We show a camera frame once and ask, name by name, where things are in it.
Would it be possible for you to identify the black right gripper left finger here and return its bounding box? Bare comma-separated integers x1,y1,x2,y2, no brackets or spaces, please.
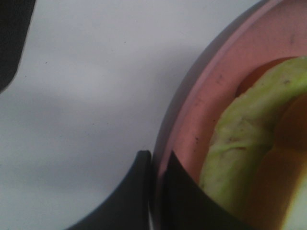
69,150,151,230

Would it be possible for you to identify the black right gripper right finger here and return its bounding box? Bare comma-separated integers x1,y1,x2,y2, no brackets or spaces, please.
161,153,252,230

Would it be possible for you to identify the toast lettuce sandwich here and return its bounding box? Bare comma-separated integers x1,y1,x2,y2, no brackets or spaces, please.
199,56,307,230

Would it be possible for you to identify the pink round plate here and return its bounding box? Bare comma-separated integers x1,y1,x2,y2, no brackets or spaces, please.
150,0,307,230

